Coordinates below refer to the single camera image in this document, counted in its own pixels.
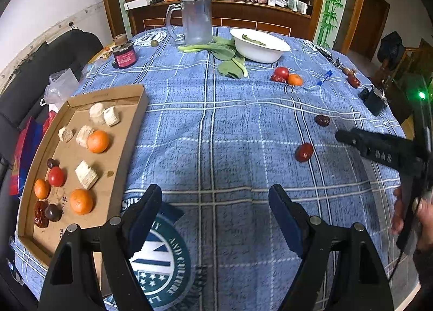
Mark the dark jar red label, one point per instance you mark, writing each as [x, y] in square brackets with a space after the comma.
[124, 56]

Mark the cardboard tray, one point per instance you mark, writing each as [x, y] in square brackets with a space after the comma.
[116, 135]

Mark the wooden chair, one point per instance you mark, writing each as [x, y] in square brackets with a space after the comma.
[411, 60]

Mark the small orange mandarin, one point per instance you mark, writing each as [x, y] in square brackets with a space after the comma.
[295, 79]
[41, 188]

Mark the dark jacket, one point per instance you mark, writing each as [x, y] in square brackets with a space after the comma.
[390, 48]

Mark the large orange mandarin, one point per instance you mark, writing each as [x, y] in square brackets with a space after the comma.
[81, 201]

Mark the red jujube date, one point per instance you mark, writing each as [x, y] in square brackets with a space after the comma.
[304, 152]
[274, 78]
[353, 80]
[40, 214]

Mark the person's right hand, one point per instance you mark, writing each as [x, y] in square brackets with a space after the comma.
[397, 211]

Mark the small white carton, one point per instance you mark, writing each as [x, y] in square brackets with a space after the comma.
[293, 3]

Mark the white bowl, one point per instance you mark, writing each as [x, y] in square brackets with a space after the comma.
[258, 50]

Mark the red blue gift bag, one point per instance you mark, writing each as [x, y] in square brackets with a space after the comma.
[25, 155]

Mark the large clear plastic bag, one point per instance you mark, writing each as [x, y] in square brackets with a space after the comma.
[59, 85]

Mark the key bunch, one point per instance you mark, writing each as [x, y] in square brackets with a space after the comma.
[330, 55]

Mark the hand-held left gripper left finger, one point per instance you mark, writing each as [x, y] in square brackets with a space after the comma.
[145, 219]

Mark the green leafy vegetable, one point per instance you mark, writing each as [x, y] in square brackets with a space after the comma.
[221, 52]

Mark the clear glass mug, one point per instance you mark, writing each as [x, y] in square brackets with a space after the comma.
[196, 19]

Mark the white flat box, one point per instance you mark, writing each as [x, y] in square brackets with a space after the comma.
[140, 2]

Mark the blue pen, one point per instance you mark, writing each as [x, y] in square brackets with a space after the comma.
[321, 80]

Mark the red plastic bag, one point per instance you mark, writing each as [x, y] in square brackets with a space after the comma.
[50, 118]

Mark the wooden door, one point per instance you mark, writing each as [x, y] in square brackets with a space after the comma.
[370, 23]

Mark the red cherry tomato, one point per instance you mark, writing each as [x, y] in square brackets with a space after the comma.
[56, 176]
[281, 73]

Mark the black leather sofa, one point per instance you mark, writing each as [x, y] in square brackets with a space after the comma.
[77, 47]

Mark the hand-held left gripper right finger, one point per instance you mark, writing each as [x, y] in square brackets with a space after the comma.
[287, 223]

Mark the green vegetable piece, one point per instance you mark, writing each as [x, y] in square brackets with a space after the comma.
[252, 40]

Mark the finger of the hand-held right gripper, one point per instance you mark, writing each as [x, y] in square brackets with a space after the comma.
[372, 154]
[389, 141]

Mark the wooden counter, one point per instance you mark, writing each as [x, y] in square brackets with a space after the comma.
[236, 14]

